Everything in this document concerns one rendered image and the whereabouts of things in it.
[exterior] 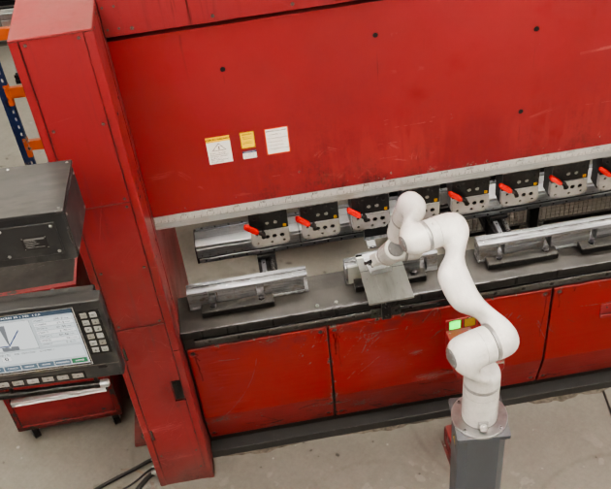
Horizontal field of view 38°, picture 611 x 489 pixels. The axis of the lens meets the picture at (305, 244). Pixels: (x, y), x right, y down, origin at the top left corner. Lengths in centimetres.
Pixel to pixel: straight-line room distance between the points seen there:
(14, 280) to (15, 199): 128
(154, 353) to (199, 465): 78
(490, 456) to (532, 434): 118
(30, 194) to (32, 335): 49
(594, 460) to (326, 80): 218
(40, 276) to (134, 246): 83
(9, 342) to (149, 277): 59
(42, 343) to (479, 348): 138
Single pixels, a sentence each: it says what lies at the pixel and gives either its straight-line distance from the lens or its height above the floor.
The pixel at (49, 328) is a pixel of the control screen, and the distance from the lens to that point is 293.
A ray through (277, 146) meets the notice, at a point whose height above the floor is 163.
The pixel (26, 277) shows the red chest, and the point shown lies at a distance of 396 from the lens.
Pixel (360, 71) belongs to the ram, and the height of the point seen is 189.
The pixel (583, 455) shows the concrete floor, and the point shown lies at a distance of 433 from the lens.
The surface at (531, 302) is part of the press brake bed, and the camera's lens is 392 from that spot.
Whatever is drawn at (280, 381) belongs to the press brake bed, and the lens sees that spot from 394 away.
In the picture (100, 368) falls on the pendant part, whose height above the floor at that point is 129.
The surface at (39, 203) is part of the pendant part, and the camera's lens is 268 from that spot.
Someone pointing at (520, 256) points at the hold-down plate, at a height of 91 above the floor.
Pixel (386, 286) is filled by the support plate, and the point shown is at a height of 100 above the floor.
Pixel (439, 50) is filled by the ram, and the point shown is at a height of 192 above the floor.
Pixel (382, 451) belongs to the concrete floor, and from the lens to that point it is 426.
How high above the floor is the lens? 350
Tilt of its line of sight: 42 degrees down
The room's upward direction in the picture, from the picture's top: 7 degrees counter-clockwise
